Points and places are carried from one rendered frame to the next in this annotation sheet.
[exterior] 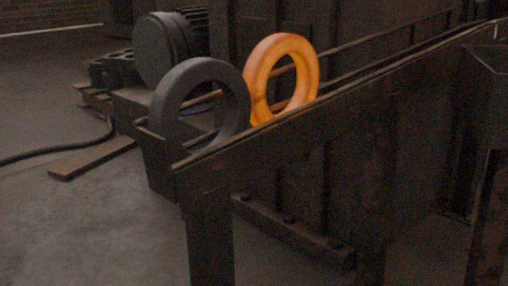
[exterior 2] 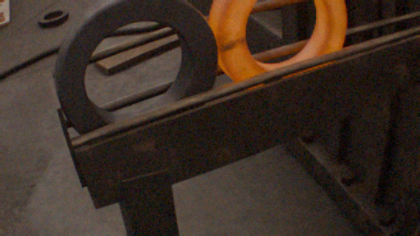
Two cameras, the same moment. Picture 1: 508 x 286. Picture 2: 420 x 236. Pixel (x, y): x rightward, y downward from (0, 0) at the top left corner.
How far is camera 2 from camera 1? 0.29 m
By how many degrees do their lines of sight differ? 22
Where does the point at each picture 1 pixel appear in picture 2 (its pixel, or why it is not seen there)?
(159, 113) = (59, 70)
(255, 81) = (225, 20)
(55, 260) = (73, 174)
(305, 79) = (325, 18)
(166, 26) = not seen: outside the picture
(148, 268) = not seen: hidden behind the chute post
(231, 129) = (181, 87)
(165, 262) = (183, 206)
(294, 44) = not seen: outside the picture
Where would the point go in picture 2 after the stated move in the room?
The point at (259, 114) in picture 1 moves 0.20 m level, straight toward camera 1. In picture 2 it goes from (235, 67) to (157, 174)
